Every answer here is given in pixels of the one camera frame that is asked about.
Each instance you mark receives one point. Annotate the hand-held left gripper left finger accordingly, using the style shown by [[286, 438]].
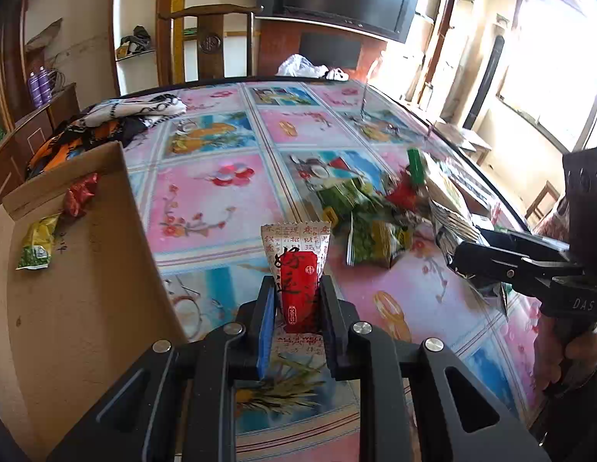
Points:
[[265, 332]]

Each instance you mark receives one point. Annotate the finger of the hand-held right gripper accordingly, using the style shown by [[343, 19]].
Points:
[[529, 245], [491, 262]]

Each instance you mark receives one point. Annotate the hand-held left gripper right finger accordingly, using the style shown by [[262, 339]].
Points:
[[333, 341]]

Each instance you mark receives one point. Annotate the red and white snack packet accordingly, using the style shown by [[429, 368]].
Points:
[[298, 269]]

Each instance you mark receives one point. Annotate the green pea snack packet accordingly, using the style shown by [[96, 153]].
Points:
[[375, 243], [344, 197], [36, 245]]

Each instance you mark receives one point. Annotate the cardboard box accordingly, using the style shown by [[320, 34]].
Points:
[[86, 298]]

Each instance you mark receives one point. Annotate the person's right hand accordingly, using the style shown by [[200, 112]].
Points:
[[585, 353]]

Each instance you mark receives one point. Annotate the small wooden stool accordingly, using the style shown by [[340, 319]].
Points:
[[544, 197]]

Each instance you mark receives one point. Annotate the green snack stick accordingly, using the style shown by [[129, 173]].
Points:
[[416, 166]]

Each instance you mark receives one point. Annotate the low wooden bench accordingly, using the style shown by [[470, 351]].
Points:
[[467, 139]]

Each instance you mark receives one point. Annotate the floral printed tablecloth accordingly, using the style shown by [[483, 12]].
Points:
[[207, 192]]

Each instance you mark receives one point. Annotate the black pole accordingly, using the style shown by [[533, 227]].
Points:
[[486, 77]]

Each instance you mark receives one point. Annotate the eyeglasses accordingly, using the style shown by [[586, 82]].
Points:
[[362, 116]]

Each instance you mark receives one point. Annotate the white patterned face mask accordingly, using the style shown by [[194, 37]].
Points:
[[338, 75]]

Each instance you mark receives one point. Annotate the black white orange scarf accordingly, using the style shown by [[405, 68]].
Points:
[[110, 125]]

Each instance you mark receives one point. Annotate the white plastic bag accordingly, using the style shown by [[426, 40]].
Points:
[[298, 66]]

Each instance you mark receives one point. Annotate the red brown television cabinet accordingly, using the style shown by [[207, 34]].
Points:
[[279, 48]]

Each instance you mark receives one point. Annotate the wooden chair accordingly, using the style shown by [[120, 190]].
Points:
[[210, 43]]

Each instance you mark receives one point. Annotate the wooden side cabinet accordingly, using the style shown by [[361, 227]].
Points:
[[33, 134]]

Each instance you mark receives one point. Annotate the dark clutter pile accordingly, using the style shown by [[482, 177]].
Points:
[[137, 41]]

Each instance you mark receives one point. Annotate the white wall shelf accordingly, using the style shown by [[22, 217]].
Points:
[[135, 9]]

